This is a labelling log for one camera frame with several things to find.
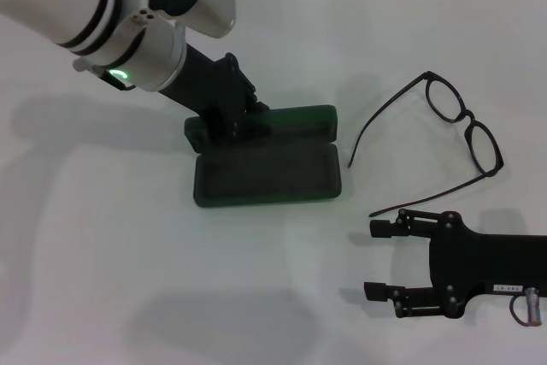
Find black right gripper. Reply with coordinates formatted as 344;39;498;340
362;209;547;321

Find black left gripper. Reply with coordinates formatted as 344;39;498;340
158;42;274;144

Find green glasses case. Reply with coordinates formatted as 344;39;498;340
183;103;342;211

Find black glasses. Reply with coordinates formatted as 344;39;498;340
347;70;504;219

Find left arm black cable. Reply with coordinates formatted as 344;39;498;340
74;59;138;92

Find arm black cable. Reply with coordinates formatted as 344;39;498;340
74;59;138;92
510;286;544;327

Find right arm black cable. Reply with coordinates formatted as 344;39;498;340
510;286;544;327

